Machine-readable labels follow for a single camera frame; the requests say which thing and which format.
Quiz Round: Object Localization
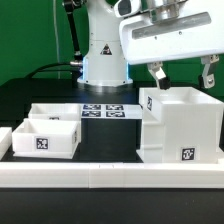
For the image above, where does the white drawer box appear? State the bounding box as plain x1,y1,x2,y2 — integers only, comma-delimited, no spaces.
12,118,81,159
28,103,81,121

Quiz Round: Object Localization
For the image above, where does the black cable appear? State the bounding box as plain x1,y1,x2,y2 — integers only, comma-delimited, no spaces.
24,61,83,80

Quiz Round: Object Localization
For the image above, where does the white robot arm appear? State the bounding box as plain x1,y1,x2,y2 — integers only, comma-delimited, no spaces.
81,0,224,89

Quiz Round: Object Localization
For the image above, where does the white front drawer box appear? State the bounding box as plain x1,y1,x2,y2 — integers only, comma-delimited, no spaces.
12,118,81,159

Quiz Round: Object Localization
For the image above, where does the white drawer cabinet frame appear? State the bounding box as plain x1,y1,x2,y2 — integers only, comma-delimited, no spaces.
139,87,224,163

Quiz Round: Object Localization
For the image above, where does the white front fence wall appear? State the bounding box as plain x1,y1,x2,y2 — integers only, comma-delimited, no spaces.
0,162,224,188

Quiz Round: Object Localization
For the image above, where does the white hanging cable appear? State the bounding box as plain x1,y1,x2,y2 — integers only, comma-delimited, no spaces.
52,0,62,80

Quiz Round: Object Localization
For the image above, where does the white fence wall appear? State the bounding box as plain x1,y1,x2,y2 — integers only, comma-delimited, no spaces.
0,127,12,160
0,162,224,188

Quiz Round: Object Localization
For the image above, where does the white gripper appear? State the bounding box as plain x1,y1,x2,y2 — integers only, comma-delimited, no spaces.
114,0,224,90

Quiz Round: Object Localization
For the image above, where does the fiducial marker sheet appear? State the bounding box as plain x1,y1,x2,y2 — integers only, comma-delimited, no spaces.
81,104,142,120

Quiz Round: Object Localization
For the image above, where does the white rear drawer box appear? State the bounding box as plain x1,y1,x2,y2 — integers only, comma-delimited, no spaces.
28,103,81,121

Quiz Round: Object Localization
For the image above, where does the white left fence wall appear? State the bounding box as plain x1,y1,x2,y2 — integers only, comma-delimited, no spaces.
0,127,12,160

